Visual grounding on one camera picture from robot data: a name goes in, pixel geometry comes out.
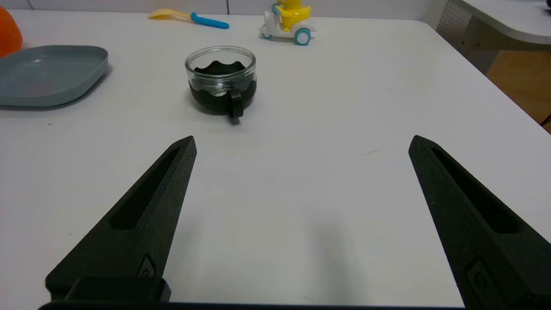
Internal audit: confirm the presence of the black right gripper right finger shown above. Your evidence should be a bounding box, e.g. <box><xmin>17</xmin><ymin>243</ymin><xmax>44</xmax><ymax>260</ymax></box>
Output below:
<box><xmin>408</xmin><ymin>135</ymin><xmax>551</xmax><ymax>310</ymax></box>

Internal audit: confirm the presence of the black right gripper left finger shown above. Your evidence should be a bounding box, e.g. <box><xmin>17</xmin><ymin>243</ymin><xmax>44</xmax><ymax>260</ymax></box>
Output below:
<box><xmin>45</xmin><ymin>136</ymin><xmax>198</xmax><ymax>304</ymax></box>

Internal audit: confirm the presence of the grey square dish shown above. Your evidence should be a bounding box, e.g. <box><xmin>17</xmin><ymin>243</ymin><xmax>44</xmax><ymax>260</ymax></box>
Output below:
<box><xmin>0</xmin><ymin>45</ymin><xmax>109</xmax><ymax>108</ymax></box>

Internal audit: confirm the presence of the glass cup with black holder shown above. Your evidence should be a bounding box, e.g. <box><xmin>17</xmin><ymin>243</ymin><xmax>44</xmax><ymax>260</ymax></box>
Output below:
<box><xmin>185</xmin><ymin>46</ymin><xmax>257</xmax><ymax>119</ymax></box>

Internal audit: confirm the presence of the white side table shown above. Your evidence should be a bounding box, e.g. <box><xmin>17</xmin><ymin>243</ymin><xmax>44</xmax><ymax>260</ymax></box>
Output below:
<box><xmin>435</xmin><ymin>0</ymin><xmax>551</xmax><ymax>76</ymax></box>

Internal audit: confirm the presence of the orange fruit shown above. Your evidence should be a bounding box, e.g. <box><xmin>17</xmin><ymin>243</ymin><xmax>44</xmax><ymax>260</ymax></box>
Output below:
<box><xmin>0</xmin><ymin>6</ymin><xmax>23</xmax><ymax>58</ymax></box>

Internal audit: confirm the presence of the yellow duck scooter toy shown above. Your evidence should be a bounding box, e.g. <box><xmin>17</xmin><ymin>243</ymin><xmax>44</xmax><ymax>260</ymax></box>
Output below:
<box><xmin>260</xmin><ymin>0</ymin><xmax>316</xmax><ymax>46</ymax></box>

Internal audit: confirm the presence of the yellow spoon with blue handle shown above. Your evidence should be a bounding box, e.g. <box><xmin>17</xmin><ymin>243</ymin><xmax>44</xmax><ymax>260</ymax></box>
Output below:
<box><xmin>149</xmin><ymin>9</ymin><xmax>230</xmax><ymax>30</ymax></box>

